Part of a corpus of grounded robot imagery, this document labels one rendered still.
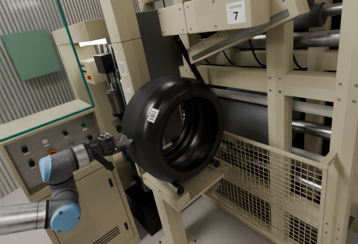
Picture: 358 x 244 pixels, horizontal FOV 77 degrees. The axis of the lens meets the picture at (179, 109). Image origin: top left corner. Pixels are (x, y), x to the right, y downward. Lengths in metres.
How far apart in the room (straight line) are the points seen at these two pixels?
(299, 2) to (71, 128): 1.41
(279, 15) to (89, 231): 1.80
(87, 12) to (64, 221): 3.62
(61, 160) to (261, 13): 0.96
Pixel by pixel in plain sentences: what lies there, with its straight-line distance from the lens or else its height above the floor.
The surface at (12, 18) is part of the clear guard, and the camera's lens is 1.53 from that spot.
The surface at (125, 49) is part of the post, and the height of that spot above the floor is 1.61.
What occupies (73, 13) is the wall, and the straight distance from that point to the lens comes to 4.06.
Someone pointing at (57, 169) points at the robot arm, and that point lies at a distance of 0.97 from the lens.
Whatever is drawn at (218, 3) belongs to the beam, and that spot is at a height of 1.75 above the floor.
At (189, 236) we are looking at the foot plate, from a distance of 2.20.
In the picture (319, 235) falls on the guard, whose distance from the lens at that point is 1.53.
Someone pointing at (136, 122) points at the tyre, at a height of 1.31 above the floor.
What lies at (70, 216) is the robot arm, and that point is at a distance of 0.90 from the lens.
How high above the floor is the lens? 1.72
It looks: 22 degrees down
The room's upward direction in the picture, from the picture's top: 11 degrees counter-clockwise
